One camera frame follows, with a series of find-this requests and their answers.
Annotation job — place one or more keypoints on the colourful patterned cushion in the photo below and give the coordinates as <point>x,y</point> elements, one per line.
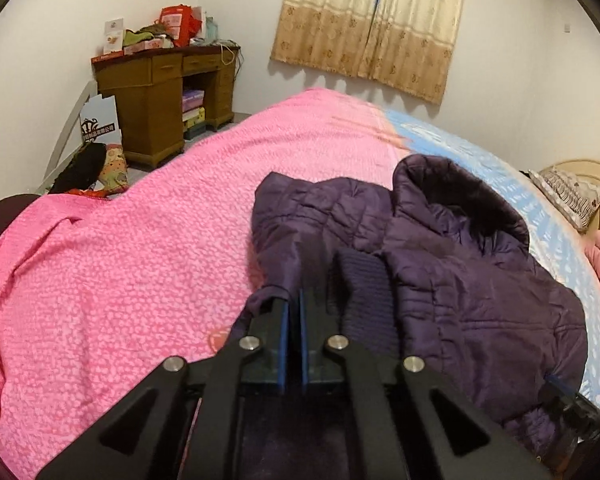
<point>114,170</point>

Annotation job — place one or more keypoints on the yellow box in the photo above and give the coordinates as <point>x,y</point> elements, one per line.
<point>193,115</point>

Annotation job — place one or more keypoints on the light blue printed bedsheet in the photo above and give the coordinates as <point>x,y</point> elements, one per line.
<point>555,245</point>

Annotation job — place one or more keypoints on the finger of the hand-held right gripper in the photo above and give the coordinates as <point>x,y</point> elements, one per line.
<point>560,385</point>

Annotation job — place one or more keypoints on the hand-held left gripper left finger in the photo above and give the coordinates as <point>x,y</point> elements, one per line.
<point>281,340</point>

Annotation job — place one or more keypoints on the brown wooden desk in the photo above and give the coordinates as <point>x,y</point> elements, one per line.
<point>147,105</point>

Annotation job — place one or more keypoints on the dark maroon object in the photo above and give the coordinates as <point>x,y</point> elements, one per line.
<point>2,220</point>

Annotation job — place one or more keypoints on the beige patterned window curtain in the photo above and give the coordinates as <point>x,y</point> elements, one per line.
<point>365,25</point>

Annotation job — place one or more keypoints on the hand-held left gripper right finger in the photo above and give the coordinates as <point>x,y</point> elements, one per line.
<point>305,340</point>

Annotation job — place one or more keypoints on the flat pink white box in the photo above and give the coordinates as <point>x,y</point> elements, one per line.
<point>147,47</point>

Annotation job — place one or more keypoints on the grey patterned pillow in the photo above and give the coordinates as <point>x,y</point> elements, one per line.
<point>570,197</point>

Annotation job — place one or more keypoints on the white upright box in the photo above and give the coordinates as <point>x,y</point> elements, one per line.
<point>113,35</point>

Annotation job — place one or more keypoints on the black cloth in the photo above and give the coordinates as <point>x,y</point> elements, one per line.
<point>80,167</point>

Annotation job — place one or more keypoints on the purple quilted hooded jacket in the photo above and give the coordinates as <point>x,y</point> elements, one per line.
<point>460,280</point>

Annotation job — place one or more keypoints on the purple box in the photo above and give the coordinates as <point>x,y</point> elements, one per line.
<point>193,100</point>

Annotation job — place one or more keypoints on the green cloth bundle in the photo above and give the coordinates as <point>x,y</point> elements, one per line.
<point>142,36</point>

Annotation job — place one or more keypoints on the pink patterned blanket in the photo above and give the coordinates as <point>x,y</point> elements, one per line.
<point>130,280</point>

